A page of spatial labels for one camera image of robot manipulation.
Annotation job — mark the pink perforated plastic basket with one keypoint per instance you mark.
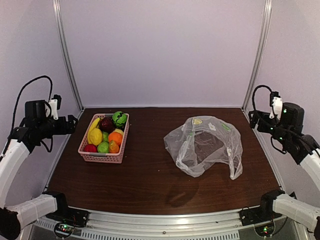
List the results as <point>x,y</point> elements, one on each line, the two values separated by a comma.
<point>96,157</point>

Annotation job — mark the pale yellow bumpy fruit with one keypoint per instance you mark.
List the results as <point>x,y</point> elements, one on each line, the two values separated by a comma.
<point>117,130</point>

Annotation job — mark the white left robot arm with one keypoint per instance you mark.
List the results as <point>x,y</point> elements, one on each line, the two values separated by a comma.
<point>13,219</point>

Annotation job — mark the red bumpy fruit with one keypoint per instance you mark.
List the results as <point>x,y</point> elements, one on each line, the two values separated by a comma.
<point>90,148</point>

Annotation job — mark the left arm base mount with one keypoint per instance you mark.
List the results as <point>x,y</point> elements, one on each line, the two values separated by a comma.
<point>68,221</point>

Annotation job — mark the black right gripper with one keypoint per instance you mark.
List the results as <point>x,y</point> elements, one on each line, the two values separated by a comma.
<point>253,121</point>

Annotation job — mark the green bumpy fruit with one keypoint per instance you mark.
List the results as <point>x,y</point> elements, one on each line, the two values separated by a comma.
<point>103,147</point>
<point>105,136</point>

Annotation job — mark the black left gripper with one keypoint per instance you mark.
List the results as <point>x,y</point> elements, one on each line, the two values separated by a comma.
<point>62,129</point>

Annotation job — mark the aluminium corner post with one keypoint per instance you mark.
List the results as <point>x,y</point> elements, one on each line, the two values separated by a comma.
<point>65,53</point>
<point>264,31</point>

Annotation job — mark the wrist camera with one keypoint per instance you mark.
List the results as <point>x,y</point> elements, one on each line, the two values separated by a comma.
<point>276,104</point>
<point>54,106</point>

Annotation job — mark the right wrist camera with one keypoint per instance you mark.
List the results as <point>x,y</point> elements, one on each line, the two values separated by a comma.
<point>276,104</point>

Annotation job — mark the red orange mango fruit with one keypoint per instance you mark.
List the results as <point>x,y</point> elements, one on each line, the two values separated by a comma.
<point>113,147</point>

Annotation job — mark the dark red fruit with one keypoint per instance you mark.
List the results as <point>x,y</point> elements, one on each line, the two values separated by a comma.
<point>107,125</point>

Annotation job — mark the green bumpy fruit front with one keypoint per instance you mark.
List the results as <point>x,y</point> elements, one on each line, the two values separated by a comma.
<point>103,147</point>

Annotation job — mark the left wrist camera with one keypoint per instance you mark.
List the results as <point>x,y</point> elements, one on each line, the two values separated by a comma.
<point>54,106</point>

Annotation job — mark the aluminium corner post right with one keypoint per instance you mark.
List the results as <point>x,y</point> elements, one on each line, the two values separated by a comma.
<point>264,31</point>

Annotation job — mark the yellow banana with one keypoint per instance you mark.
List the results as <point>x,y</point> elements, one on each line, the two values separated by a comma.
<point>93,125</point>

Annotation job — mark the aluminium corner post left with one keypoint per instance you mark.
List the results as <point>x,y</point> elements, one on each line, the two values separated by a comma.
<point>65,53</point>

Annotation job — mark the clear plastic bag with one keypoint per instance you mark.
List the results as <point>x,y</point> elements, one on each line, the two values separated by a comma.
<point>203,141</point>

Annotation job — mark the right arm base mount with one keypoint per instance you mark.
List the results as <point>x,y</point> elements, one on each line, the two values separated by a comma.
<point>260,217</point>

